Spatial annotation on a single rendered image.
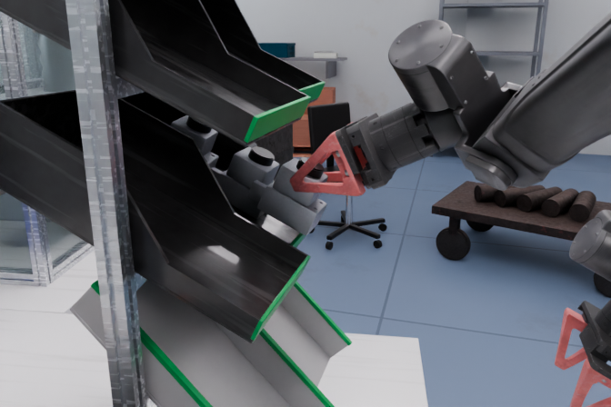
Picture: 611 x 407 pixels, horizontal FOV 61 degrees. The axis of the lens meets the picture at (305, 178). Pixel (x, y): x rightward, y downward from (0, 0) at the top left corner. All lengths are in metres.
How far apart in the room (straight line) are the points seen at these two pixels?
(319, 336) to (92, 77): 0.49
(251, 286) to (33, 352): 0.70
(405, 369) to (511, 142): 0.62
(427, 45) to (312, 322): 0.43
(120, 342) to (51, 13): 0.26
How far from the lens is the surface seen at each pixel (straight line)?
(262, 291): 0.49
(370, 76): 7.04
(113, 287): 0.44
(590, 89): 0.34
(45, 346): 1.13
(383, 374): 0.97
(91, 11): 0.39
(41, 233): 1.33
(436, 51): 0.45
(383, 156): 0.52
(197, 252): 0.50
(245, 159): 0.60
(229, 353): 0.60
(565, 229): 3.31
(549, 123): 0.39
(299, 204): 0.56
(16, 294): 1.36
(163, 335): 0.56
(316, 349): 0.75
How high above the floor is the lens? 1.42
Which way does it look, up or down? 16 degrees down
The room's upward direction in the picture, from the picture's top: straight up
